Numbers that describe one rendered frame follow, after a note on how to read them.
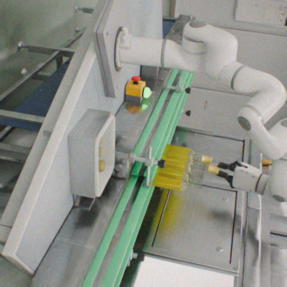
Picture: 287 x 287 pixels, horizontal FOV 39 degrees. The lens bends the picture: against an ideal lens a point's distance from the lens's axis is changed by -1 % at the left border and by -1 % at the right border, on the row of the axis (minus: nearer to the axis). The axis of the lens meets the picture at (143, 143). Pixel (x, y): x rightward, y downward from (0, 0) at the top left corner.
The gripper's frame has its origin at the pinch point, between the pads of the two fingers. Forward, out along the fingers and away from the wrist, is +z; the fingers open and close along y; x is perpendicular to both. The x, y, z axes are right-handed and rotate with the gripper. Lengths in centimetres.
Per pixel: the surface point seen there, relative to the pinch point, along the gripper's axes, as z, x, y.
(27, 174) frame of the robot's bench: 33, 69, 27
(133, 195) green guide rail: 18.4, 37.0, 4.3
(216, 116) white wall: 199, -542, -282
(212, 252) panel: -10.5, 30.4, -13.3
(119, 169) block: 25.8, 34.7, 11.0
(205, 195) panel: 4.6, 3.3, -12.7
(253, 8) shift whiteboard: 161, -551, -69
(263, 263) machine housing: -27.2, 22.9, -16.3
